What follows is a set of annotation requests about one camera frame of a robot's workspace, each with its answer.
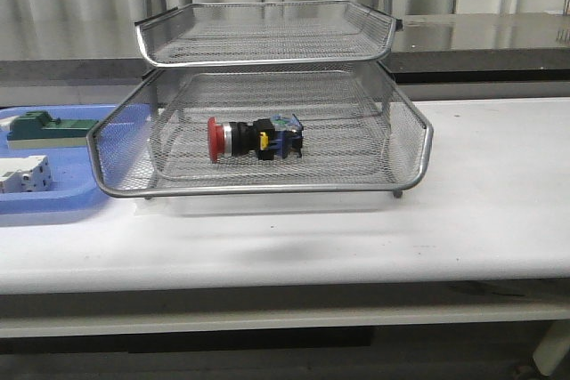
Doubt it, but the green terminal block module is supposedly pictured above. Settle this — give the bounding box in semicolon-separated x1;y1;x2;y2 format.
6;110;98;150

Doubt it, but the dark stone counter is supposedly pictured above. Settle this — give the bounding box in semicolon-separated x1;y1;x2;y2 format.
1;12;569;85

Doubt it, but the blue plastic tray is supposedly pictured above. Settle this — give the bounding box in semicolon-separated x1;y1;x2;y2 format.
1;105;150;226

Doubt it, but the white circuit breaker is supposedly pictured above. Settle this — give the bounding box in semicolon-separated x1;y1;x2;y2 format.
1;155;53;194

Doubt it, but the red emergency stop button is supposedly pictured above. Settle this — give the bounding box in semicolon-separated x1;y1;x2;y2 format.
207;114;304;163

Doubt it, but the white table leg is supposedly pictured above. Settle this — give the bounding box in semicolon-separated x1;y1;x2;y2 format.
533;319;570;376

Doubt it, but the silver mesh tray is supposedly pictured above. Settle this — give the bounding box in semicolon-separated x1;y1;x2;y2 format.
135;0;398;68
87;61;433;198

